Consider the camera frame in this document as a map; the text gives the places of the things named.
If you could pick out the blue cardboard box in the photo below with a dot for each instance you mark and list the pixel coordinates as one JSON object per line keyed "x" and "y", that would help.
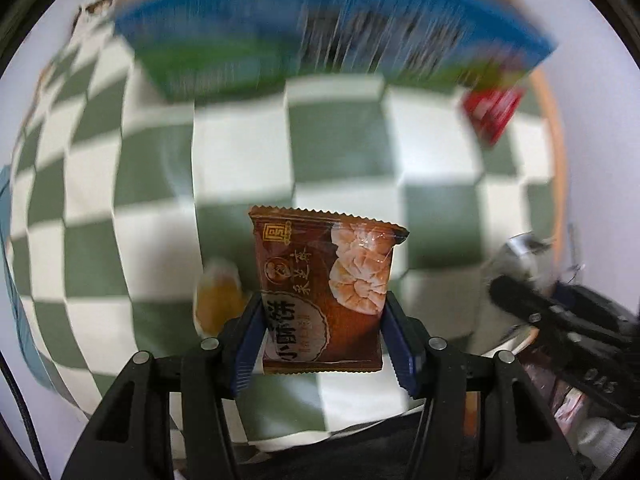
{"x": 300, "y": 25}

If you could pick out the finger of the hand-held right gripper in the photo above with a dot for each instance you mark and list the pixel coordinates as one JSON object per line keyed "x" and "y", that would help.
{"x": 595, "y": 302}
{"x": 520, "y": 300}

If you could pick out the green white checkered mat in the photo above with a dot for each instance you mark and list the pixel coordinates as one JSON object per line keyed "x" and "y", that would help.
{"x": 240, "y": 160}

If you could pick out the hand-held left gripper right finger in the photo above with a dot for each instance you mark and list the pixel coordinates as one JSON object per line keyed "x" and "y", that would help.
{"x": 400, "y": 350}

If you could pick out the brown pastry packet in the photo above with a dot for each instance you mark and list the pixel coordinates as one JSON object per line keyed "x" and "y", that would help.
{"x": 310, "y": 300}

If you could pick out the white cookie packet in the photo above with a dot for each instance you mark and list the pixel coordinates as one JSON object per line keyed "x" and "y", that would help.
{"x": 520, "y": 252}

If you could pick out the small red snack packet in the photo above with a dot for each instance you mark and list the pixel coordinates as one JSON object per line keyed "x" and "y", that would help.
{"x": 487, "y": 110}

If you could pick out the bear print pillow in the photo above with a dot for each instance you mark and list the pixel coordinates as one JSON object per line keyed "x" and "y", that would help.
{"x": 95, "y": 7}

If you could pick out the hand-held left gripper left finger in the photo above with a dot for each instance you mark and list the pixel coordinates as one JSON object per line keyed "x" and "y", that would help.
{"x": 247, "y": 350}

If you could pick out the amber jelly cup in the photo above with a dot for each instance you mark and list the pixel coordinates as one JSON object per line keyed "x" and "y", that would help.
{"x": 217, "y": 297}

